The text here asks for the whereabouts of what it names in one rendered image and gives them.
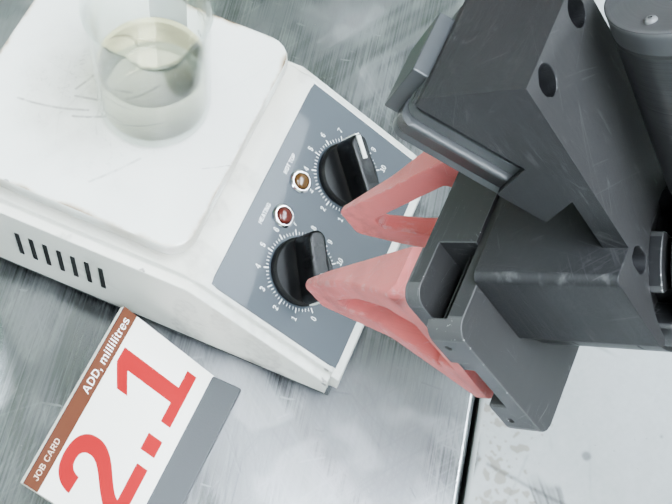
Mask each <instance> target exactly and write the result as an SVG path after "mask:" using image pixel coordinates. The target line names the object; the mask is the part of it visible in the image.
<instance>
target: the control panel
mask: <svg viewBox="0 0 672 504"><path fill-rule="evenodd" d="M355 133H359V135H362V136H363V137H364V138H365V139H366V142H367V145H368V148H369V151H370V155H371V158H372V160H373V162H374V164H375V167H376V170H377V176H378V180H379V184H380V183H382V182H383V181H385V180H387V179H388V178H390V177H391V176H393V175H394V174H395V173H397V172H398V171H399V170H401V169H402V168H403V167H405V166H406V165H407V164H408V163H410V162H411V161H412V159H411V158H409V157H408V156H407V155H405V154H404V153H403V152H402V151H400V150H399V149H398V148H396V147H395V146H394V145H393V144H391V143H390V142H389V141H388V140H386V139H385V138H384V137H382V136H381V135H380V134H379V133H377V132H376V131H375V130H373V129H372V128H371V127H370V126H368V125H367V124H366V123H365V122H363V121H362V120H361V119H359V118H358V117H357V116H356V115H354V114H353V113H352V112H351V111H349V110H348V109H347V108H345V107H344V106H343V105H342V104H340V103H339V102H338V101H336V100H335V99H334V98H333V97H331V96H330V95H329V94H328V93H326V92H325V91H324V90H322V89H321V88H320V87H318V86H317V85H316V84H314V85H313V87H311V89H310V91H309V93H308V94H307V96H306V98H305V100H304V102H303V104H302V106H301V108H300V110H299V112H298V114H297V116H296V118H295V120H294V122H293V124H292V126H291V128H290V130H289V131H288V133H287V135H286V137H285V139H284V141H283V143H282V145H281V147H280V149H279V151H278V153H277V155H276V157H275V159H274V161H273V163H272V165H271V167H270V168H269V170H268V172H267V174H266V176H265V178H264V180H263V182H262V184H261V186H260V188H259V190H258V192H257V194H256V196H255V198H254V200H253V202H252V204H251V206H250V207H249V209H248V211H247V213H246V215H245V217H244V219H243V221H242V223H241V225H240V227H239V229H238V231H237V233H236V235H235V237H234V239H233V241H232V243H231V244H230V246H229V248H228V250H227V252H226V254H225V256H224V258H223V260H222V262H221V264H220V266H219V268H218V270H217V272H216V274H215V276H214V278H213V282H212V283H211V284H212V285H213V286H215V288H216V289H218V290H219V291H221V292H222V293H224V294H225V295H226V296H228V297H229V298H231V299H232V300H234V301H235V302H237V303H238V304H240V305H241V306H243V307H244V308H246V309H247V310H248V311H250V312H251V313H253V314H254V315H256V316H257V317H259V318H260V319H262V320H263V321H265V322H266V323H268V324H269V325H271V326H272V327H273V328H275V329H276V330H278V331H279V332H281V333H282V334H284V335H285V336H287V337H288V338H290V339H291V340H293V341H294V342H296V343H297V344H298V345H300V346H301V347H303V348H304V349H306V350H307V351H309V352H310V353H312V354H313V355H315V356H316V357H318V358H319V359H320V360H322V361H323V362H325V363H326V364H328V365H329V366H332V367H334V368H335V369H336V366H337V364H338V363H339V361H340V358H341V356H342V354H343V351H344V349H345V347H346V345H347V342H348V340H349V338H350V336H351V333H352V331H353V329H354V327H355V324H356V322H357V321H354V320H352V319H350V318H348V317H346V316H343V315H341V314H339V313H337V312H335V311H333V310H330V309H328V308H326V307H324V306H322V305H321V304H317V305H314V306H306V307H304V306H297V305H294V304H292V303H290V302H288V301H287V300H285V299H284V298H283V297H282V296H281V295H280V293H279V292H278V291H277V289H276V287H275V285H274V283H273V280H272V276H271V261H272V257H273V255H274V252H275V251H276V249H277V248H278V247H279V245H281V244H282V243H283V242H284V241H286V240H289V239H291V238H294V237H299V236H301V235H304V234H306V233H309V232H311V231H315V230H316V231H320V232H322V233H323V235H324V236H325V241H326V249H327V254H328V255H329V257H330V260H331V262H332V266H333V270H334V269H338V268H341V267H344V266H348V265H351V264H354V263H358V262H361V261H365V260H368V259H371V258H375V257H378V256H381V255H385V254H387V252H388V250H389V248H390V246H391V243H392V241H388V240H384V239H380V238H376V237H372V236H367V235H363V234H360V233H358V232H356V231H355V230H354V228H353V227H352V226H351V225H350V224H349V223H348V221H347V220H346V219H345V218H344V217H343V216H342V214H341V210H342V208H343V207H342V206H340V205H338V204H336V203H335V202H333V201H332V200H331V199H330V198H329V197H328V196H327V194H326V193H325V191H324V189H323V187H322V185H321V182H320V178H319V163H320V160H321V157H322V155H323V153H324V152H325V151H326V150H327V149H328V148H329V147H331V146H333V145H335V144H337V143H340V142H341V140H343V139H345V138H347V137H349V136H351V135H353V134H355ZM298 173H304V174H306V175H307V176H308V178H309V185H308V187H307V188H306V189H304V190H302V189H299V188H298V187H297V186H296V185H295V182H294V177H295V175H296V174H298ZM281 207H286V208H288V209H289V210H290V211H291V212H292V220H291V222H289V223H288V224H282V223H281V222H280V221H279V220H278V218H277V211H278V209H279V208H281Z"/></svg>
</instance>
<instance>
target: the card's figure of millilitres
mask: <svg viewBox="0 0 672 504"><path fill-rule="evenodd" d="M202 374H203V373H201V372H200V371H199V370H197V369H196V368H195V367H194V366H192V365H191V364H190V363H188V362H187V361H186V360H184V359H183V358H182V357H181V356H179V355H178V354H177V353H175V352H174V351H173V350H172V349H170V348H169V347H168V346H166V345H165V344H164V343H162V342H161V341H160V340H159V339H157V338H156V337H155V336H153V335H152V334H151V333H150V332H148V331H147V330H146V329H144V328H143V327H142V326H141V325H139V324H138V323H137V322H135V321H134V323H133V325H132V326H131V328H130V330H129V332H128V333H127V335H126V337H125V339H124V340H123V342H122V344H121V346H120V348H119V349H118V351H117V353H116V355H115V356H114V358H113V360H112V362H111V363H110V365H109V367H108V369H107V371H106V372H105V374H104V376H103V378H102V379H101V381H100V383H99V385H98V386H97V388H96V390H95V392H94V394H93V395H92V397H91V399H90V401H89V402H88V404H87V406H86V408H85V410H84V411H83V413H82V415H81V417H80V418H79V420H78V422H77V424H76V425H75V427H74V429H73V431H72V433H71V434H70V436H69V438H68V440H67V441H66V443H65V445H64V447H63V448H62V450H61V452H60V454H59V456H58V457H57V459H56V461H55V463H54V464H53V466H52V468H51V470H50V471H49V473H48V475H47V477H46V479H45V480H44V482H43V484H42V486H41V487H42V488H44V489H45V490H47V491H48V492H50V493H51V494H53V495H54V496H56V497H58V498H59V499H61V500H62V501H64V502H65V503H67V504H135V502H136V500H137V498H138V496H139V494H140V493H141V491H142V489H143V487H144V485H145V483H146V481H147V479H148V477H149V475H150V473H151V472H152V470H153V468H154V466H155V464H156V462H157V460H158V458H159V456H160V454H161V453H162V451H163V449H164V447H165V445H166V443H167V441H168V439H169V437H170V435H171V433H172V432H173V430H174V428H175V426H176V424H177V422H178V420H179V418H180V416H181V414H182V412H183V411H184V409H185V407H186V405H187V403H188V401H189V399H190V397H191V395H192V393H193V391H194V390H195V388H196V386H197V384H198V382H199V380H200V378H201V376H202Z"/></svg>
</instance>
